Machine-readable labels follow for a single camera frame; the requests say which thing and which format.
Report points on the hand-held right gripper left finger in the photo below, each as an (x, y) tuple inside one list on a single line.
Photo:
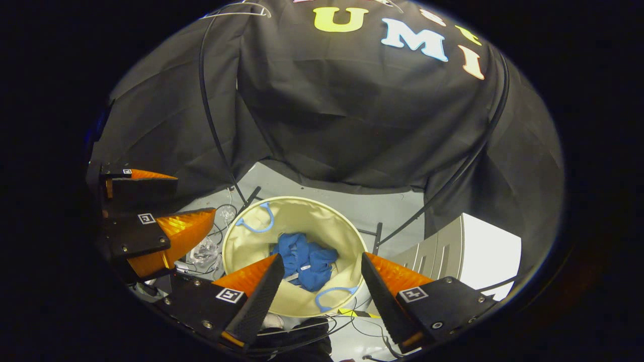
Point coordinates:
[(259, 301)]

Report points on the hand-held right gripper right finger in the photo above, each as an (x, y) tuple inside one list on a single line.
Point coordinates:
[(385, 301)]

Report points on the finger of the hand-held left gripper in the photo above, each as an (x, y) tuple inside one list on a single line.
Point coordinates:
[(143, 187), (133, 239)]

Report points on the cream round laundry hamper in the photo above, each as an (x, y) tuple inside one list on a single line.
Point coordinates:
[(302, 216)]

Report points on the black metal clothes rack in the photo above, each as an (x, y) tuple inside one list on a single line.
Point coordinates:
[(378, 239)]

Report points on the white plastic clothes hanger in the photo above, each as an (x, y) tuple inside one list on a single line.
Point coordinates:
[(236, 12)]

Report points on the yellow black tape strip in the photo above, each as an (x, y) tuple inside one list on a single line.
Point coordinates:
[(359, 313)]

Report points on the crumpled clear plastic bag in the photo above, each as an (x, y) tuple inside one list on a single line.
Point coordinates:
[(204, 251)]

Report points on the grey ribbed panel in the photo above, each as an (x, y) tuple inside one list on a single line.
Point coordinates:
[(437, 251)]

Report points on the white flat panel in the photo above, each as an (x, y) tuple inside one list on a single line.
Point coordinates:
[(490, 256)]

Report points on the black backdrop cloth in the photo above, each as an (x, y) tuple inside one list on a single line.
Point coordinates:
[(352, 125)]

